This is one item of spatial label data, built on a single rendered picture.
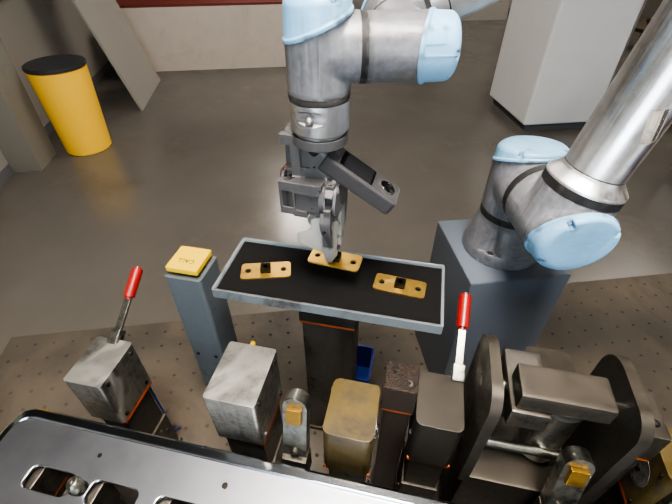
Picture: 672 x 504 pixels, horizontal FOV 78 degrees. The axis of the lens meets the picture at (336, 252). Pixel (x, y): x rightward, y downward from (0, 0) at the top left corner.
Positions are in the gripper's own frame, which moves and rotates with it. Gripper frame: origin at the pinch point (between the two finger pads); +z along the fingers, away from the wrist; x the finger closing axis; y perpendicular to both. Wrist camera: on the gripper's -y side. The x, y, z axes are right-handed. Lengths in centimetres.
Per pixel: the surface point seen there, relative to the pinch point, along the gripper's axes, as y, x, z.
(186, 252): 27.7, 1.4, 5.8
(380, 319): -9.0, 6.7, 5.8
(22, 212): 260, -114, 122
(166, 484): 16.0, 32.2, 21.7
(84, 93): 268, -207, 73
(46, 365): 78, 9, 52
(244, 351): 10.4, 14.8, 10.8
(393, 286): -9.6, -0.5, 5.5
